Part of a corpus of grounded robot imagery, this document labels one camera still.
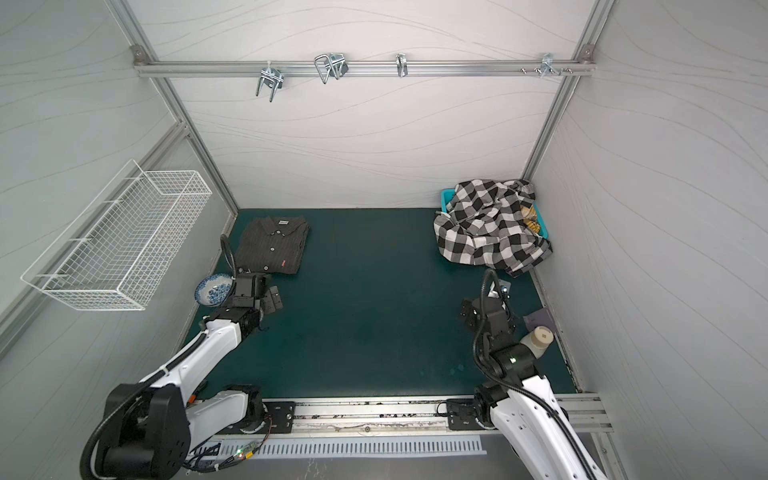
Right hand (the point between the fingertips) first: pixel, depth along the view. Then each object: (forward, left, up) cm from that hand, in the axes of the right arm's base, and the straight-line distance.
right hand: (490, 298), depth 78 cm
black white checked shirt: (+32, -3, -7) cm, 33 cm away
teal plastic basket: (+47, +8, -6) cm, 48 cm away
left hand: (+2, +66, -6) cm, 66 cm away
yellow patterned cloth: (+36, -21, -6) cm, 42 cm away
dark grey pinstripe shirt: (+23, +71, -10) cm, 75 cm away
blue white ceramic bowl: (+5, +85, -12) cm, 86 cm away
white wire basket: (-2, +90, +18) cm, 92 cm away
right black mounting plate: (-25, +8, -14) cm, 30 cm away
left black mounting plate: (-29, +53, -13) cm, 62 cm away
